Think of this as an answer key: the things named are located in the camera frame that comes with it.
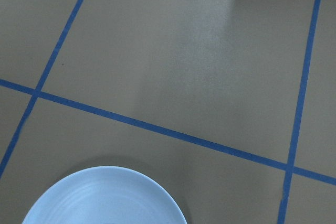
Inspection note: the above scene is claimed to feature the light blue plate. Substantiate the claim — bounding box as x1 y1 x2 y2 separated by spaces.
23 166 186 223

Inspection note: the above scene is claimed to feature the crossing blue tape strip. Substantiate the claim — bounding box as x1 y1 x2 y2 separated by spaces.
277 0 321 223
1 0 84 175

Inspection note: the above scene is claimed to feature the long blue tape strip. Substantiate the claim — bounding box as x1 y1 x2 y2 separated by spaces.
1 79 335 186

